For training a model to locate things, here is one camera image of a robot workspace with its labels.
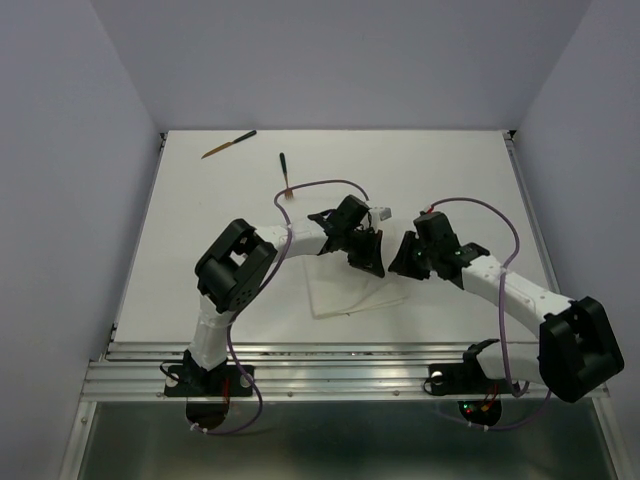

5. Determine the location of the gold fork green handle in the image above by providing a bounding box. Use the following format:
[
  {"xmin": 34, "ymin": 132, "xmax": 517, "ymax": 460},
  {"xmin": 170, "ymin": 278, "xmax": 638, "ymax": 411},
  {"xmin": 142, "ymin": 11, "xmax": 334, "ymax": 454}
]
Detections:
[{"xmin": 279, "ymin": 152, "xmax": 294, "ymax": 201}]

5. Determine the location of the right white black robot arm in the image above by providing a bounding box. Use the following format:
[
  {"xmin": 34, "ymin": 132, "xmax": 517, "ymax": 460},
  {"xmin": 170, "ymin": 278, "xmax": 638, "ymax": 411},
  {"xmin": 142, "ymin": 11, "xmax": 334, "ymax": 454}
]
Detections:
[{"xmin": 389, "ymin": 231, "xmax": 624, "ymax": 403}]

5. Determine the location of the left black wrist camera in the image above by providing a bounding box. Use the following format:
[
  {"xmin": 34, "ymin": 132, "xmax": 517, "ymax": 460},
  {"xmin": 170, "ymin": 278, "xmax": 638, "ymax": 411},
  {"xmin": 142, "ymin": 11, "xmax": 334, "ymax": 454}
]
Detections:
[{"xmin": 307, "ymin": 195, "xmax": 392, "ymax": 236}]

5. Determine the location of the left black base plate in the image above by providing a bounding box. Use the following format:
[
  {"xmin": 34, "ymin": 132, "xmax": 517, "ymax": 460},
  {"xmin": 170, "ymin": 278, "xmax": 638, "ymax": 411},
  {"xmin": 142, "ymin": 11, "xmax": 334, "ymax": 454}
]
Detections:
[{"xmin": 159, "ymin": 363, "xmax": 254, "ymax": 398}]

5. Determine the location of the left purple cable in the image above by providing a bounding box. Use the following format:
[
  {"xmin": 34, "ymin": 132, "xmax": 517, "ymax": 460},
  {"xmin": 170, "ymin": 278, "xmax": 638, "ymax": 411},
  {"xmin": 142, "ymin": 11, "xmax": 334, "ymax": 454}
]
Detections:
[{"xmin": 189, "ymin": 178, "xmax": 371, "ymax": 435}]

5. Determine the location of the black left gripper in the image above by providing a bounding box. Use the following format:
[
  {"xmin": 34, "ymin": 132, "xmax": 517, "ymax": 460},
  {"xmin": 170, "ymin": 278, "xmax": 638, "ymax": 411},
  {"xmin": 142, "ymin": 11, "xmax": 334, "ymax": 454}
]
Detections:
[{"xmin": 340, "ymin": 227, "xmax": 384, "ymax": 278}]

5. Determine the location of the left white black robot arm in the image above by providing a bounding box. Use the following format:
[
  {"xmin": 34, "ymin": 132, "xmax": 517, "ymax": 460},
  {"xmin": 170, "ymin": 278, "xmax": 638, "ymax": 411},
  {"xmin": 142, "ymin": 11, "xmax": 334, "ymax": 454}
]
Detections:
[{"xmin": 183, "ymin": 214, "xmax": 384, "ymax": 394}]

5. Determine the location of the aluminium rail frame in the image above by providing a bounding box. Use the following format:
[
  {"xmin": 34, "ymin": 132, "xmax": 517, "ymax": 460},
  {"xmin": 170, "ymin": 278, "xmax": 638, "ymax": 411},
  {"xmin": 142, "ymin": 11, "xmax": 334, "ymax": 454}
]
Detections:
[{"xmin": 61, "ymin": 130, "xmax": 624, "ymax": 479}]

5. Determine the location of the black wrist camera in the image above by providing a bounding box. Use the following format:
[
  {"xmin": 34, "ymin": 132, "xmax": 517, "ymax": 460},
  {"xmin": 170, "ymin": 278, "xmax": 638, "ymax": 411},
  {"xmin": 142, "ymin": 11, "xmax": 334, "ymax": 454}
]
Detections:
[
  {"xmin": 307, "ymin": 195, "xmax": 392, "ymax": 236},
  {"xmin": 413, "ymin": 212, "xmax": 490, "ymax": 270}
]

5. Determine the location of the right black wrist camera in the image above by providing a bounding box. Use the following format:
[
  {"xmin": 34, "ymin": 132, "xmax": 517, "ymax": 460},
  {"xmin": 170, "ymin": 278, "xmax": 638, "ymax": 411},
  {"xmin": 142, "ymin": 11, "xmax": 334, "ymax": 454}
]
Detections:
[{"xmin": 413, "ymin": 212, "xmax": 490, "ymax": 270}]

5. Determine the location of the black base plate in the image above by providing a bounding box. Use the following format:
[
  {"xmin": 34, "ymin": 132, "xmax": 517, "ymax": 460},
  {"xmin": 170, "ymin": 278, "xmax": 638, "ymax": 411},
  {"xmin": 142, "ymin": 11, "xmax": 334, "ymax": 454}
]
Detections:
[
  {"xmin": 423, "ymin": 361, "xmax": 511, "ymax": 396},
  {"xmin": 159, "ymin": 363, "xmax": 254, "ymax": 398}
]

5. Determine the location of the gold knife green handle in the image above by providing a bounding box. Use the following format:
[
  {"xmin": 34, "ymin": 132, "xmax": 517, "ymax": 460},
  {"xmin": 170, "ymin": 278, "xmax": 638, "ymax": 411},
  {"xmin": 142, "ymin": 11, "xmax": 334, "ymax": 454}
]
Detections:
[{"xmin": 201, "ymin": 130, "xmax": 258, "ymax": 159}]

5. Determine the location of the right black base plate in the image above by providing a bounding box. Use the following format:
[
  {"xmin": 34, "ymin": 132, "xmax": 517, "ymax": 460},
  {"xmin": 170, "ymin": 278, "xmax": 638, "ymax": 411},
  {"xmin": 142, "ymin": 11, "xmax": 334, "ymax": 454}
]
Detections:
[{"xmin": 423, "ymin": 361, "xmax": 511, "ymax": 396}]

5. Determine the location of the white cloth napkin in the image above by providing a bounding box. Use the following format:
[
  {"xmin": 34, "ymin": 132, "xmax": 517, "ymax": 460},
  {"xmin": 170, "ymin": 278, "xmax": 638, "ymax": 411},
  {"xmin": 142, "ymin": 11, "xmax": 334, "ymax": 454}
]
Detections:
[{"xmin": 303, "ymin": 253, "xmax": 409, "ymax": 320}]

